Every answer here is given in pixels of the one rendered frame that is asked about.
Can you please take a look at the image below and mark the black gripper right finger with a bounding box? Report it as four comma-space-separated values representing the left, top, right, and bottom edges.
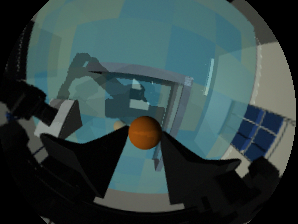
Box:
160, 131, 242, 205

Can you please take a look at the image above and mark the orange-brown ball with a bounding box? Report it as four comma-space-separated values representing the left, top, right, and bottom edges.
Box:
128, 116, 162, 151

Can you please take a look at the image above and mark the clear l-shaped low wall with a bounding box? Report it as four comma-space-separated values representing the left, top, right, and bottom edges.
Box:
97, 71, 184, 169

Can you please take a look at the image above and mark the translucent beige ball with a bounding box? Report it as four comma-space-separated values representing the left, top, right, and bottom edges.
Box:
113, 119, 126, 131

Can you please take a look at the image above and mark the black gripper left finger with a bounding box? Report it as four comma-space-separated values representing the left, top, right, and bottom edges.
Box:
40, 125, 129, 200

